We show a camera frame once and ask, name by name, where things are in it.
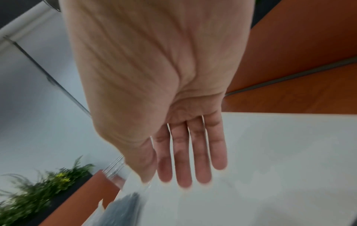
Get person's right hand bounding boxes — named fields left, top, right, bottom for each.
left=59, top=0, right=256, bottom=189

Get packet of black straws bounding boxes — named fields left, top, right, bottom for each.
left=96, top=191, right=149, bottom=226

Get orange leather bench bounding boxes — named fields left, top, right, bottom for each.
left=39, top=170, right=126, bottom=226
left=222, top=0, right=357, bottom=115

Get black planter box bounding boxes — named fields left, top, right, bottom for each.
left=13, top=171, right=97, bottom=226

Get green plant yellow flowers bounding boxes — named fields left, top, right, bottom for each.
left=0, top=155, right=96, bottom=226

